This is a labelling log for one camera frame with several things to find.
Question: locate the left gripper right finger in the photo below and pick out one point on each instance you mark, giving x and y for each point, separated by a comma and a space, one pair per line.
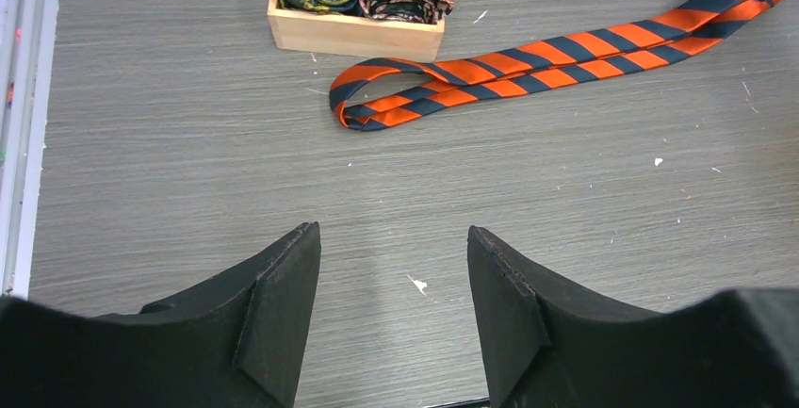
547, 341

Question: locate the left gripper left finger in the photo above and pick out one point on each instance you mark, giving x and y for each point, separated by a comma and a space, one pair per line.
236, 339

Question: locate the orange navy striped tie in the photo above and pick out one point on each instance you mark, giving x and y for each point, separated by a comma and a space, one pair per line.
384, 92

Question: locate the wooden compartment tray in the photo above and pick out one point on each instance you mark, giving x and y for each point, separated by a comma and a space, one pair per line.
353, 36

